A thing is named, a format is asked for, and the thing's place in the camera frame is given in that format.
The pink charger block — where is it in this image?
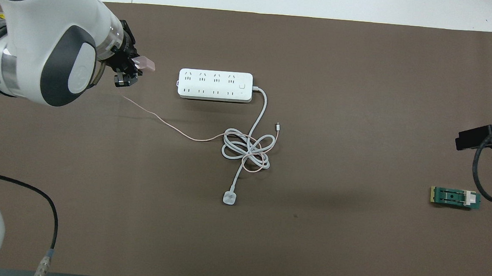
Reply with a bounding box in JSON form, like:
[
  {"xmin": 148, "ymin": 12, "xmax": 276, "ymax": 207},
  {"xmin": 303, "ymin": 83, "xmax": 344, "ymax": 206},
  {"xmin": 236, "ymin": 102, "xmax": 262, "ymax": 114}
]
[{"xmin": 132, "ymin": 56, "xmax": 157, "ymax": 72}]

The thin pink charging cable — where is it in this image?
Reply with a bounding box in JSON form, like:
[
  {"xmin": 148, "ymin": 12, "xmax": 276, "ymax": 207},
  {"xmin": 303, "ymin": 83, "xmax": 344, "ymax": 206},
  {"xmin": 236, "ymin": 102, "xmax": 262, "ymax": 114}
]
[{"xmin": 117, "ymin": 95, "xmax": 283, "ymax": 175}]

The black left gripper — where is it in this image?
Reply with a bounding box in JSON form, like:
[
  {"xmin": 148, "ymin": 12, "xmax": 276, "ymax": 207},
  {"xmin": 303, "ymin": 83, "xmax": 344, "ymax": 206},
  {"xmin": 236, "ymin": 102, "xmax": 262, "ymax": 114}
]
[{"xmin": 107, "ymin": 19, "xmax": 144, "ymax": 90}]

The brown table mat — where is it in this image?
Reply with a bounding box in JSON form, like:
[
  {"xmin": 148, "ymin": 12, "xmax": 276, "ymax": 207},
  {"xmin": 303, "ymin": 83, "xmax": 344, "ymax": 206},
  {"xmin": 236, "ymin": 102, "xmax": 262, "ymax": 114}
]
[{"xmin": 0, "ymin": 0, "xmax": 492, "ymax": 276}]

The white power strip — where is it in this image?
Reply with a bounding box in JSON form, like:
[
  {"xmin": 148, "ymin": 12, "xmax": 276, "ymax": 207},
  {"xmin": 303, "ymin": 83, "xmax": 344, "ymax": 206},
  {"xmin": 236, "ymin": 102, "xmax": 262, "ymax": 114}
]
[{"xmin": 177, "ymin": 67, "xmax": 254, "ymax": 104}]

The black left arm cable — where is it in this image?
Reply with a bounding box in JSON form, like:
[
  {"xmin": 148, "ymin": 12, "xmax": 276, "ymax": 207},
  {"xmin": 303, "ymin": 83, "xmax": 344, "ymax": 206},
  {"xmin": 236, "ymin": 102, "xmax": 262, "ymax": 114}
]
[{"xmin": 0, "ymin": 169, "xmax": 62, "ymax": 276}]

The white power cord with plug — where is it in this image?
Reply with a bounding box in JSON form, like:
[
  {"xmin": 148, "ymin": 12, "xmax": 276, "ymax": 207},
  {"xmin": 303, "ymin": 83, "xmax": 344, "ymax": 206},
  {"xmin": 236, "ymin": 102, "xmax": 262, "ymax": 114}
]
[{"xmin": 218, "ymin": 84, "xmax": 278, "ymax": 208}]

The green circuit board module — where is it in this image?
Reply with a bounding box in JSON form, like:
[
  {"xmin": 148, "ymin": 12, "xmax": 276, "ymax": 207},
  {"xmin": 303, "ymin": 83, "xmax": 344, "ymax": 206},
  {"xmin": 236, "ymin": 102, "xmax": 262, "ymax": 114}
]
[{"xmin": 429, "ymin": 186, "xmax": 482, "ymax": 211}]

